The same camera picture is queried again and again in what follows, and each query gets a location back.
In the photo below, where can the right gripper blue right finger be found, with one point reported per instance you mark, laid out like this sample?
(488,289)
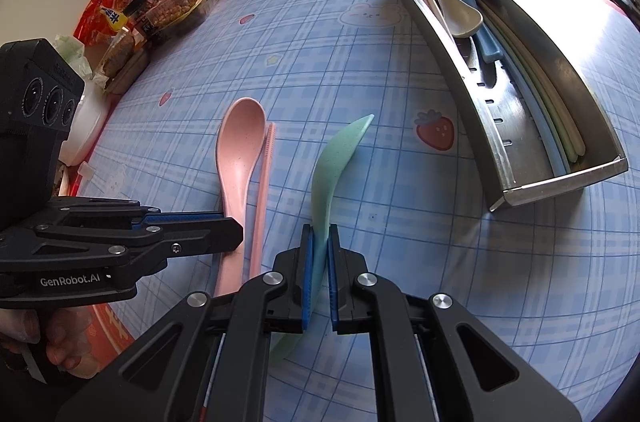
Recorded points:
(332,246)

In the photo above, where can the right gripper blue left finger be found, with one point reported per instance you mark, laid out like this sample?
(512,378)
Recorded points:
(308,250)

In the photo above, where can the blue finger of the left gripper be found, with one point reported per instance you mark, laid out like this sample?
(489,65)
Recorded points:
(177,217)

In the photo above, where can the green spoon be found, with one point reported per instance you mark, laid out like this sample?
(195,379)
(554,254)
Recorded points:
(329,168)

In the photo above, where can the pink spoon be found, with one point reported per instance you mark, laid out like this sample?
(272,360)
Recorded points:
(238,148)

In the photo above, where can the blue spoon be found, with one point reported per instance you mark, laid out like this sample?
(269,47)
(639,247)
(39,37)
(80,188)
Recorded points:
(490,48)

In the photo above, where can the green chopstick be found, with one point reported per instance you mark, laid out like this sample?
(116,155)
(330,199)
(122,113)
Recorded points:
(540,97)

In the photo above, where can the white spoon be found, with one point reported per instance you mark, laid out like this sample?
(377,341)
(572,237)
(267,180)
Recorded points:
(462,19)

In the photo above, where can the person left hand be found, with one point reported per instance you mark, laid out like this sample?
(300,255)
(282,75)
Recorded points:
(63,334)

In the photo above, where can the white plastic lidded container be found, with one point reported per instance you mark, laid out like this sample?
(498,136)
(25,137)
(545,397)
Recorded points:
(88,122)

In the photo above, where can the brown food packet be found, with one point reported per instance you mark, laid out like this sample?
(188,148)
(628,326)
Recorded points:
(122,63)

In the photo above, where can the green white plastic bag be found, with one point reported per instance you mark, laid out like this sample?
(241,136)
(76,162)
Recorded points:
(73,52)

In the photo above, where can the blue plaid table mat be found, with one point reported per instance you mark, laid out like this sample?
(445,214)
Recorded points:
(557,280)

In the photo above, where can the red snack bag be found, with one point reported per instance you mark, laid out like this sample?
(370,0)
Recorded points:
(100,21)

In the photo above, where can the red peanut package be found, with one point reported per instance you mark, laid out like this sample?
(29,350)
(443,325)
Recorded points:
(173,19)

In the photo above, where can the dark glass jar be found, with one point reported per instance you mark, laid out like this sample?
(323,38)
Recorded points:
(135,9)

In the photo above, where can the stainless steel utensil tray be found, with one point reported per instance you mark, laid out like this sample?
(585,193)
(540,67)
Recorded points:
(505,77)

